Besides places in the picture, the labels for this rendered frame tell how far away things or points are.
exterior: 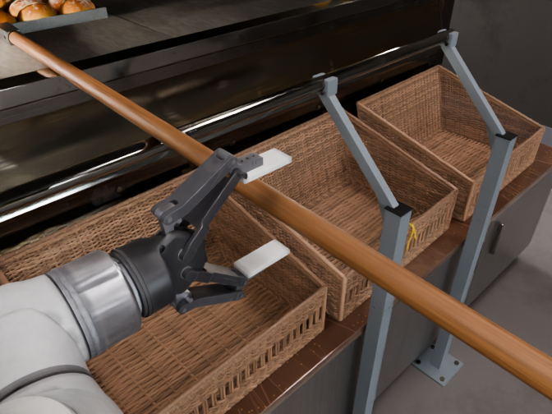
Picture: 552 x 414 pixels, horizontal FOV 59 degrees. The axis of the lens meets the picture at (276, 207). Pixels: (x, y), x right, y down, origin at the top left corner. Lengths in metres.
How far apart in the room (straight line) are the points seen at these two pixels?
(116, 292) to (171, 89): 0.87
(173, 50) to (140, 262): 0.81
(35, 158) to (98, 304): 0.73
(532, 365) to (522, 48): 3.26
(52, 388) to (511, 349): 0.36
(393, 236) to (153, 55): 0.67
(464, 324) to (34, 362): 0.35
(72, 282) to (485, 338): 0.36
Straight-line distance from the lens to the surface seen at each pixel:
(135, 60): 1.18
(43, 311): 0.45
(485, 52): 3.76
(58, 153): 1.16
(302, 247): 1.21
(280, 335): 1.10
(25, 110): 1.11
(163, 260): 0.48
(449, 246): 1.57
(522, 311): 2.32
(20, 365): 0.42
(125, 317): 0.47
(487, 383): 2.01
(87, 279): 0.46
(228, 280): 0.58
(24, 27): 1.45
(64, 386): 0.40
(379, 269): 0.50
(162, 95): 1.26
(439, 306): 0.48
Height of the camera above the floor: 1.53
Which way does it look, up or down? 35 degrees down
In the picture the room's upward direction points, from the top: straight up
